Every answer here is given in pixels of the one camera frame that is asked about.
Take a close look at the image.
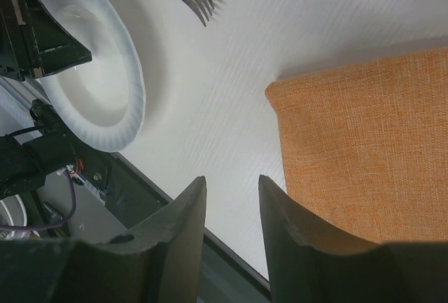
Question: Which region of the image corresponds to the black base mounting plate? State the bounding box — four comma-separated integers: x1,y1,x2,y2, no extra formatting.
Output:
80,152,271,302

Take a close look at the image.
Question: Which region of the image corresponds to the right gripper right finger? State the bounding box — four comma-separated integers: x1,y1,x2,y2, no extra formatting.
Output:
258,176,447,302

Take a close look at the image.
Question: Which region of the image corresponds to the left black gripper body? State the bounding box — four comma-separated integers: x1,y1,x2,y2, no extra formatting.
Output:
1,0,39,81

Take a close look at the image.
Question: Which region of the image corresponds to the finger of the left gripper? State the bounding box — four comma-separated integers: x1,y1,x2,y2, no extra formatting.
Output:
20,0,92,78

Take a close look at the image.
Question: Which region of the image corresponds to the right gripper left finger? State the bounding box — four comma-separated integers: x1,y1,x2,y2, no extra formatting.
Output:
1,176,207,302

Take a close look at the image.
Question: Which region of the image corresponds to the orange cloth napkin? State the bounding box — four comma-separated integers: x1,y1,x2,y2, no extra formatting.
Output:
265,48,447,242

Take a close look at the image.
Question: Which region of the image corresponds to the white blue-rimmed plate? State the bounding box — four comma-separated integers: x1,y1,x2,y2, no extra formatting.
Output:
41,0,146,153

